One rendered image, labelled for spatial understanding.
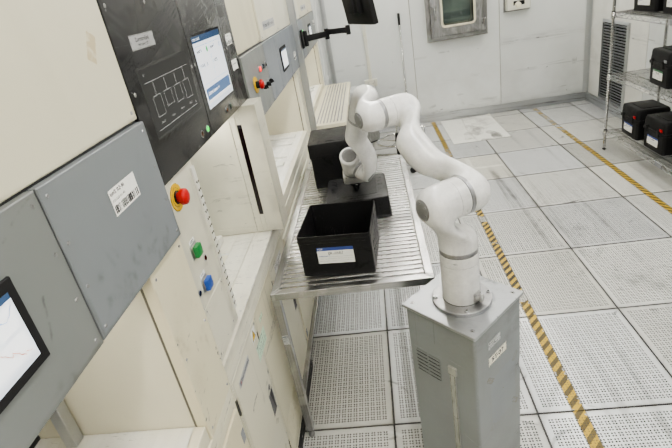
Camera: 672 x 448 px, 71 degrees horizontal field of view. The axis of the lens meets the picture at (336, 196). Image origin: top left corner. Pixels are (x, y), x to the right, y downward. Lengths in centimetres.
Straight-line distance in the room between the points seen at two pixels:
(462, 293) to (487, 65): 474
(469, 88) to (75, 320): 560
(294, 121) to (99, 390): 238
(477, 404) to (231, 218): 114
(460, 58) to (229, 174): 444
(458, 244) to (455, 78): 469
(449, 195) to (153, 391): 90
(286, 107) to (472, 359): 224
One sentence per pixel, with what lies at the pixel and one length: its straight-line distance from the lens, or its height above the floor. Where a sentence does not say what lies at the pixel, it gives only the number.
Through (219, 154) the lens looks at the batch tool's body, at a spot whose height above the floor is 123.
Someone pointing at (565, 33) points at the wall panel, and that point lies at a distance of 629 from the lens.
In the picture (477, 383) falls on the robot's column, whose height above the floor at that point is 57.
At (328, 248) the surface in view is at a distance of 174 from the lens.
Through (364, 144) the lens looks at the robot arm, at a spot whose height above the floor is 116.
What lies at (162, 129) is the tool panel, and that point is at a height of 151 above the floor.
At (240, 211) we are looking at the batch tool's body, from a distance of 198.
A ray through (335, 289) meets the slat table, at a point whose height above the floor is 75.
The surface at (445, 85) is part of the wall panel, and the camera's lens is 602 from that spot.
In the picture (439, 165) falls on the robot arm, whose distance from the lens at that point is 146.
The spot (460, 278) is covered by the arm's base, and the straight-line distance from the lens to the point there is 151.
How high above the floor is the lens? 175
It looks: 24 degrees down
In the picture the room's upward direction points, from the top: 10 degrees counter-clockwise
